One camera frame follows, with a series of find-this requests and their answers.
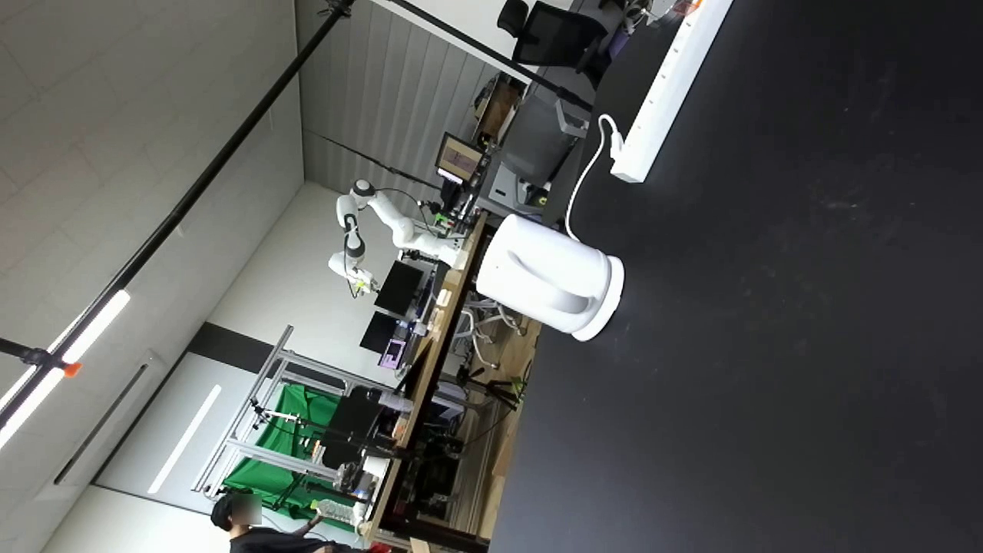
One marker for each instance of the white cylindrical container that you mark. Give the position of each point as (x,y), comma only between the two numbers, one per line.
(547,278)

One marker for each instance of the black computer monitor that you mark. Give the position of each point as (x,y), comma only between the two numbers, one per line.
(401,289)
(383,333)

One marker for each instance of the black office chair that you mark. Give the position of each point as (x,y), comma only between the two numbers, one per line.
(555,38)

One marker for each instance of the grey cabinet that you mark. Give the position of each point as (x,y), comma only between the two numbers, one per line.
(539,143)

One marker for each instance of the long ceiling light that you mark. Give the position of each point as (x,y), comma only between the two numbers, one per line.
(73,355)

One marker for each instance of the metal shelf rack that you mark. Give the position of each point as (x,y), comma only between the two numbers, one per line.
(263,410)

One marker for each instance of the small framed screen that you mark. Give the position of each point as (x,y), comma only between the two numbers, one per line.
(458,158)

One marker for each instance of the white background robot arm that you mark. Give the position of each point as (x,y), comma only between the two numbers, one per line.
(394,229)

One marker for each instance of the wooden desk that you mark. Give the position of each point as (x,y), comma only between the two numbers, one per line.
(435,343)

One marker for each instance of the person in black shirt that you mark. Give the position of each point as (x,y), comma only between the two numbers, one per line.
(250,530)

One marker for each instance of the green cloth backdrop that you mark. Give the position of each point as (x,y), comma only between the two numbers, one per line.
(296,416)

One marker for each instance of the white power strip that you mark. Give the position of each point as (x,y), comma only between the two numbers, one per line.
(665,95)

